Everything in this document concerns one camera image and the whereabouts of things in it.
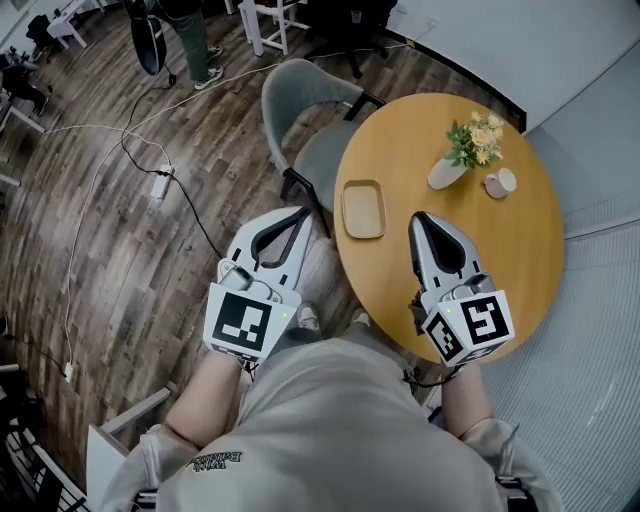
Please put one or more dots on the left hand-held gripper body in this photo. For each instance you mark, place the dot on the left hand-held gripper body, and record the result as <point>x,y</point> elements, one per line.
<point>240,320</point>

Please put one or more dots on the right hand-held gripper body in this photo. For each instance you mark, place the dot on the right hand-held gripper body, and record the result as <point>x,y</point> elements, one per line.
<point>480,320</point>

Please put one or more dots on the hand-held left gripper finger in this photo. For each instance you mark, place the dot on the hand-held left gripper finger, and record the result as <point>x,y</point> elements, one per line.
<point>299,250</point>
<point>245,232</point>

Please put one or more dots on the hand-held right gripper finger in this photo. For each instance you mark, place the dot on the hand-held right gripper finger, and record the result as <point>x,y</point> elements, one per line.
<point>421,260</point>
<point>462,241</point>

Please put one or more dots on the wooden tray container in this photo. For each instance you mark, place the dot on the wooden tray container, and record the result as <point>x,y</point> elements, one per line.
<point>363,209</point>

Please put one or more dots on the person's left forearm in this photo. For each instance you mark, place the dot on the person's left forearm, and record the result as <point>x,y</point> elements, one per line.
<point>210,400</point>

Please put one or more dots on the person's right forearm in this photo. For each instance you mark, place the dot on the person's right forearm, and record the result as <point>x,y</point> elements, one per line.
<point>467,400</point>

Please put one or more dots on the round wooden table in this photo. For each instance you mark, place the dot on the round wooden table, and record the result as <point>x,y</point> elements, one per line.
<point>510,250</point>

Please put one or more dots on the person's white shoe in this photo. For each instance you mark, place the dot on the person's white shoe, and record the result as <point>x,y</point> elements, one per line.
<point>309,317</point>
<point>360,318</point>

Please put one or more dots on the white vase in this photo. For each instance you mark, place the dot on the white vase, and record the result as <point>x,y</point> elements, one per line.
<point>444,175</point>

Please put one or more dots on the pink cup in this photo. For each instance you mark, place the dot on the pink cup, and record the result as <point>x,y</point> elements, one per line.
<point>500,182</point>

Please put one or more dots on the white power strip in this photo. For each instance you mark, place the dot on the white power strip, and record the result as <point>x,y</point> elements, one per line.
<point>161,184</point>

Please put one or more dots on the yellow flower bouquet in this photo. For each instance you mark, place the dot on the yellow flower bouquet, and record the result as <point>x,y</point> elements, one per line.
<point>477,140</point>

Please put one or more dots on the grey upholstered chair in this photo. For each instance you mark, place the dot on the grey upholstered chair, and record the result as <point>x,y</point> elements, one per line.
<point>320,150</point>

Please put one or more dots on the person's grey shirt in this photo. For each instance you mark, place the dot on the person's grey shirt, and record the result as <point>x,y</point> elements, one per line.
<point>330,430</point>

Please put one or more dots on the white plug adapter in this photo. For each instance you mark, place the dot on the white plug adapter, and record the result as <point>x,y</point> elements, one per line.
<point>68,372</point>

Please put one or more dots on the white wooden table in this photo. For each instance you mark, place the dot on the white wooden table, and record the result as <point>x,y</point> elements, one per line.
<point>265,25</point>

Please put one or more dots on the black bag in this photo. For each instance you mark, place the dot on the black bag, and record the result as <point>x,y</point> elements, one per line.
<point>149,45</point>

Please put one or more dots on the black office chair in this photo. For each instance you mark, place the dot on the black office chair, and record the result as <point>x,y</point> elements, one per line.
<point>350,30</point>

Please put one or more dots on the black metal rack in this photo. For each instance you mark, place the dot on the black metal rack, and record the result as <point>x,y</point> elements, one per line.
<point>35,470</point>

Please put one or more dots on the black equipment pile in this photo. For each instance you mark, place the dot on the black equipment pile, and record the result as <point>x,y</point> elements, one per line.
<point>20,82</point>

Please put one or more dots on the white desk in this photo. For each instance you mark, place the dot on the white desk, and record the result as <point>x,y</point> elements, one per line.
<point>70,22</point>

